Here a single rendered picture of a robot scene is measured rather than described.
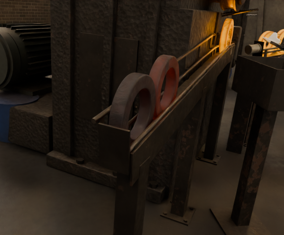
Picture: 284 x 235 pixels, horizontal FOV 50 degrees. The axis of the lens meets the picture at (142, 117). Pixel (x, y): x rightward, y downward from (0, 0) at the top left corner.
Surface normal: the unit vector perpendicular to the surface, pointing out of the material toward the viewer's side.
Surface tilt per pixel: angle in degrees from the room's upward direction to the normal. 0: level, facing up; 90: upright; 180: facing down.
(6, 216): 0
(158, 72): 51
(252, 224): 0
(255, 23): 90
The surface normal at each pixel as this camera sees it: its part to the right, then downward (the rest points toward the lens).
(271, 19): -0.62, 0.22
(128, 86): -0.18, -0.59
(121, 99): -0.29, -0.29
